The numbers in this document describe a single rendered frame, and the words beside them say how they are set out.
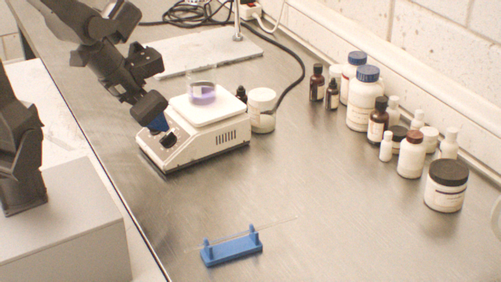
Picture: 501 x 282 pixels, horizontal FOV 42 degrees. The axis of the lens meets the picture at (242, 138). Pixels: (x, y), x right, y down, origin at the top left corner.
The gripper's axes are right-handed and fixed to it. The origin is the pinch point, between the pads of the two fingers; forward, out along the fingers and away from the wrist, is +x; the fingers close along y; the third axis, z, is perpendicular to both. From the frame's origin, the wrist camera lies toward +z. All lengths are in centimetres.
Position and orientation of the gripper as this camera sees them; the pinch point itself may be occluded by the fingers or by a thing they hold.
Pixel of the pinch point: (146, 108)
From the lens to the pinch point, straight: 120.2
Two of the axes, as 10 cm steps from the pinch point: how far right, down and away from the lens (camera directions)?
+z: 7.3, -6.8, 1.1
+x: 4.3, 5.7, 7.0
